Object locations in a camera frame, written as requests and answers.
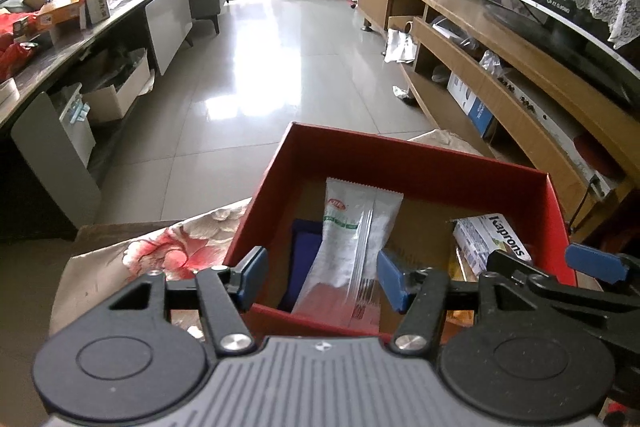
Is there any white cabinet door panel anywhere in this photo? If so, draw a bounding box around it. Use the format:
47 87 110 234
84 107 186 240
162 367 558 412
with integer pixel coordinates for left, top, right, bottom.
145 0 192 76

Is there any white storage box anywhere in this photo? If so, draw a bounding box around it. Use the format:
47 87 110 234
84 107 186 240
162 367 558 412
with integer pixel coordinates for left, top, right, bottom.
80 48 155 124

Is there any dark blue wafer packet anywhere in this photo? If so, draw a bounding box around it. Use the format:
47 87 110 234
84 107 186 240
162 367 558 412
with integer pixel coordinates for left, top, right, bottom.
278 219 322 312

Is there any dark long side table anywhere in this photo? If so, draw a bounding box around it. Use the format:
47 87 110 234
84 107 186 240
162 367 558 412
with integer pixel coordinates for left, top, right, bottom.
0 0 194 228

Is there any long silver white packet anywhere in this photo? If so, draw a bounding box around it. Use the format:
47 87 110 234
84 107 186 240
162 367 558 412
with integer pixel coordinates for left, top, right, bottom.
292 178 404 334

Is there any red cardboard box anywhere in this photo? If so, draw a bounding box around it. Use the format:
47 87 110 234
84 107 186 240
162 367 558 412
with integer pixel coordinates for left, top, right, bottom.
226 124 576 338

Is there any white Kaprons packet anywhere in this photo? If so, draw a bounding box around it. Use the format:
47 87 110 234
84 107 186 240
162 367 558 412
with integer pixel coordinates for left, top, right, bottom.
452 212 533 275

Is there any red plastic bag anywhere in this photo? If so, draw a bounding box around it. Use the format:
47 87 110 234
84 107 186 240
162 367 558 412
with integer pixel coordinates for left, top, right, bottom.
0 12 38 81

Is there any flat screen television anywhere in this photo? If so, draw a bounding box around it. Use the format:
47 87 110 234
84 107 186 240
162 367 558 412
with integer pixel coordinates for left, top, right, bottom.
466 0 640 108

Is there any wooden TV cabinet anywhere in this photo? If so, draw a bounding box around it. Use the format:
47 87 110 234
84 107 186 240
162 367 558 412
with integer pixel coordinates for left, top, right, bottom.
358 0 639 242

